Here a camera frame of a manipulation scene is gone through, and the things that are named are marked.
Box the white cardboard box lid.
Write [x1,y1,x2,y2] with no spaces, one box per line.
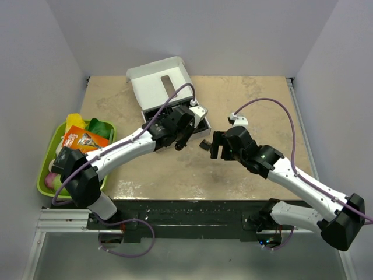
[126,56,201,151]

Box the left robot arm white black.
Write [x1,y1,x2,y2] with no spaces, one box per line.
[51,106,203,229]

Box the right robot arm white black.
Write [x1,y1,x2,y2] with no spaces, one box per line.
[210,126,365,251]

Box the black plastic insert tray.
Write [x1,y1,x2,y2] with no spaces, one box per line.
[142,100,211,142]

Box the green plush toy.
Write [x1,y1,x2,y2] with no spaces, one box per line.
[85,118,114,139]

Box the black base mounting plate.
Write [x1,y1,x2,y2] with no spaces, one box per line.
[87,200,291,243]

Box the orange razor package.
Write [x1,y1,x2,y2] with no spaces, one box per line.
[61,125,109,153]

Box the yellow plush toy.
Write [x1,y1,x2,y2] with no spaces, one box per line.
[65,113,86,132]

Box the black product box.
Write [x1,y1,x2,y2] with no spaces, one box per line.
[51,146,72,174]

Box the light green ball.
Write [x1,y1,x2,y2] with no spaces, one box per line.
[52,174,69,196]

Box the pink ball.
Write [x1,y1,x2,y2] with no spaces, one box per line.
[44,172,58,190]

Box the green plastic tray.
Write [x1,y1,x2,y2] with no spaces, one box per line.
[37,121,117,200]

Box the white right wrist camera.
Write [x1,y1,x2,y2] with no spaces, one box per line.
[228,113,249,128]

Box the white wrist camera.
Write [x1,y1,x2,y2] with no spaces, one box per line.
[228,113,249,128]
[189,99,208,128]

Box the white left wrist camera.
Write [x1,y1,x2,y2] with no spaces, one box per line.
[189,99,208,128]

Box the aluminium frame rail right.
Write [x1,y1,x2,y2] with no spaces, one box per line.
[286,78,358,279]

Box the aluminium frame rail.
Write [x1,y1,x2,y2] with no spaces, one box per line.
[286,78,358,279]
[21,207,91,280]

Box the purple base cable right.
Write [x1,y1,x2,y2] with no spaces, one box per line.
[262,223,296,251]

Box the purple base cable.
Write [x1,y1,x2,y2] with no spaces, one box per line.
[262,223,296,251]
[98,218,156,258]

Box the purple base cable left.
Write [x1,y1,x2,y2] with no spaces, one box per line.
[98,218,156,258]

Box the aluminium frame rail left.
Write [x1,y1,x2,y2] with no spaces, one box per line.
[21,207,91,280]

